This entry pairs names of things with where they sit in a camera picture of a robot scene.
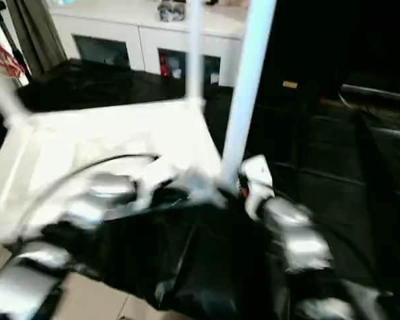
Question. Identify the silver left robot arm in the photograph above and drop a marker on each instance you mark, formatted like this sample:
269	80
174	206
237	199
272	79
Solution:
86	206

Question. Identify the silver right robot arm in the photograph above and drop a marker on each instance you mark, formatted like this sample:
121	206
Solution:
303	243

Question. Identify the black mat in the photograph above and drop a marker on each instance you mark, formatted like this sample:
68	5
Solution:
103	83

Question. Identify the white plastic table top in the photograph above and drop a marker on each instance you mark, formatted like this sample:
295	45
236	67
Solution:
70	133

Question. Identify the dark long metal bar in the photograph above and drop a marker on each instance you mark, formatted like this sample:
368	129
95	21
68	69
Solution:
376	91

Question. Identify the white cabinet with glass doors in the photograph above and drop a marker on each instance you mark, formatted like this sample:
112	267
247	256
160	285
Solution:
103	26

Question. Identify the dark grey curtain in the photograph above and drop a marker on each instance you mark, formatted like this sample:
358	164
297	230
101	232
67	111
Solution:
36	33

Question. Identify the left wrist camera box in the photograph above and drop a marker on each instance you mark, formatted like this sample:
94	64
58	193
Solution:
146	193

